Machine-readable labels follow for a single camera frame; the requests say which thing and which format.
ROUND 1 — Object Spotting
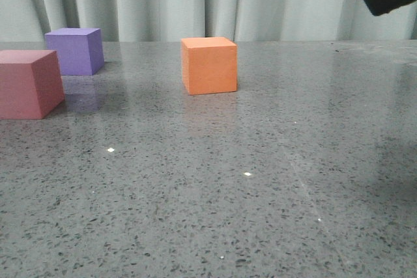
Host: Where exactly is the purple foam cube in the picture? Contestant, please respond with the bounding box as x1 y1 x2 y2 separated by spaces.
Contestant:
44 28 104 76

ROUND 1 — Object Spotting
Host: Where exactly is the pink foam cube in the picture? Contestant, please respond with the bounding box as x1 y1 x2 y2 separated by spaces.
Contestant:
1 50 65 120

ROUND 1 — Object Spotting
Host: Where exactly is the orange foam cube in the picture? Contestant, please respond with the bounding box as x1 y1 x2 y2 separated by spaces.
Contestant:
181 37 238 95

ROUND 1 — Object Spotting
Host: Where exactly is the pale grey-green curtain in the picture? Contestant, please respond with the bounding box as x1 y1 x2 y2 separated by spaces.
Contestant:
1 0 416 42

